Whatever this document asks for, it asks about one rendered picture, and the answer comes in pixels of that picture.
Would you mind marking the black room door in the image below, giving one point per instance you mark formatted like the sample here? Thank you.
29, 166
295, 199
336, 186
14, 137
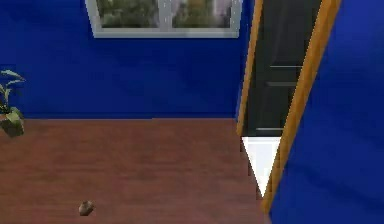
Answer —
279, 66

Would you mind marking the green house plant in pot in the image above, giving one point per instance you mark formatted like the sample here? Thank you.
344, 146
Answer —
12, 122

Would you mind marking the orange wooden door frame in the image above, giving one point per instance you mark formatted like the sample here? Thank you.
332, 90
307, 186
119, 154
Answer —
301, 100

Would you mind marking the small brown lump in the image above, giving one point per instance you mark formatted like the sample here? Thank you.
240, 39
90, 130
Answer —
86, 208

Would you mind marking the grey framed window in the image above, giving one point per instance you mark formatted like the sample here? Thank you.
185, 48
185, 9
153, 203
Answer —
165, 32

